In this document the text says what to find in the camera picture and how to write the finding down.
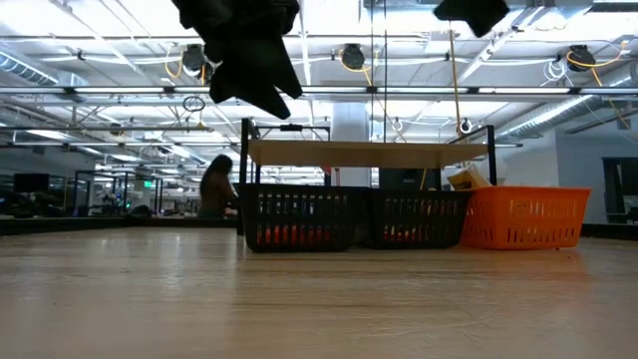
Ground black plastic basket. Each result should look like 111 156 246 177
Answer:
233 182 370 253
359 187 473 250

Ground person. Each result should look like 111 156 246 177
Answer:
197 154 240 219

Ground yellow crayon pack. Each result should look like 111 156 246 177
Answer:
446 164 492 191

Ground black ceiling cable reel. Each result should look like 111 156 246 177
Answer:
566 44 598 74
180 43 220 86
338 43 368 72

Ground thin black hanging cable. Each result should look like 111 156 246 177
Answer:
369 0 375 144
382 0 388 144

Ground black background monitor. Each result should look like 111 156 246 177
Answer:
12 173 51 194

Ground yellow cable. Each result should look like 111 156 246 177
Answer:
445 22 473 174

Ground orange plastic basket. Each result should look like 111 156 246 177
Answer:
459 184 593 251

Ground black background gantry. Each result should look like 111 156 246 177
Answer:
253 123 332 143

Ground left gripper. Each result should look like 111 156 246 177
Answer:
171 0 304 121

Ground wooden shelf riser black legs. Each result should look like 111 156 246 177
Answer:
238 118 498 189

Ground black aluminium table frame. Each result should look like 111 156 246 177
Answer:
0 214 638 241

